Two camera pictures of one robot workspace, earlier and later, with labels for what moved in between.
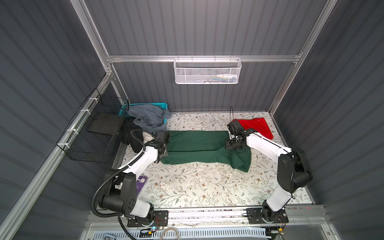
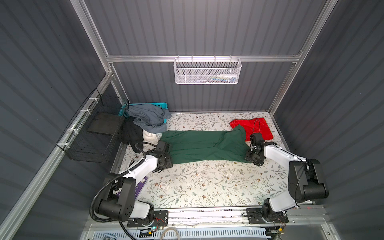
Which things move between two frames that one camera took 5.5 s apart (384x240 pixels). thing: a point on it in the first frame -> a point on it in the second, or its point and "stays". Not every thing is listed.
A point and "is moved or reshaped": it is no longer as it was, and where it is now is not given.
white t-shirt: (147, 137) stays
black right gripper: (228, 147) -> (247, 157)
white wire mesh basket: (207, 70) stays
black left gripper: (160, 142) -> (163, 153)
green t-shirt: (205, 147) is moved or reshaped
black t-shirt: (132, 134) stays
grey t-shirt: (149, 117) stays
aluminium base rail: (313, 218) stays
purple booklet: (140, 184) stays
